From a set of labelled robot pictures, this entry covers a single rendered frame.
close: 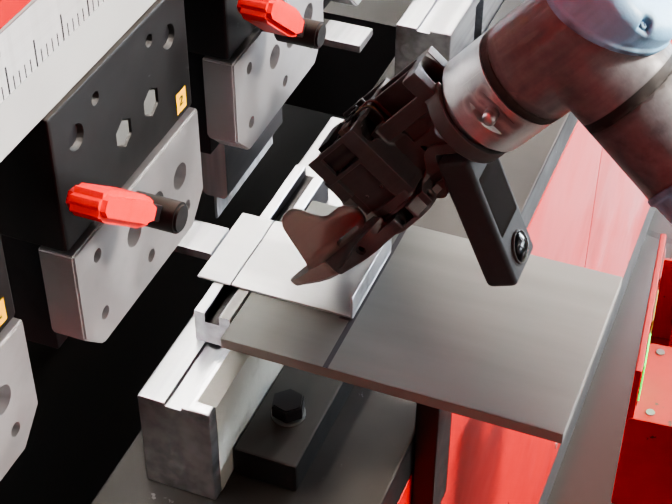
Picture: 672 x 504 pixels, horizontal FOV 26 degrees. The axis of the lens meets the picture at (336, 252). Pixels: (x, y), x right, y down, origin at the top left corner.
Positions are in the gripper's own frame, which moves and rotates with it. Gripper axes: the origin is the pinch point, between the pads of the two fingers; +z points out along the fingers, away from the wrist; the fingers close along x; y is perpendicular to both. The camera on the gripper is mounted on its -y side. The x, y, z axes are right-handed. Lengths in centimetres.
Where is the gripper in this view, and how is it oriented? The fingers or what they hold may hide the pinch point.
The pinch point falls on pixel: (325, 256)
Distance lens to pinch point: 112.9
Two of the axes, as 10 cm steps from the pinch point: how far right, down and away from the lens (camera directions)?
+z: -6.0, 4.3, 6.8
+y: -7.1, -6.7, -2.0
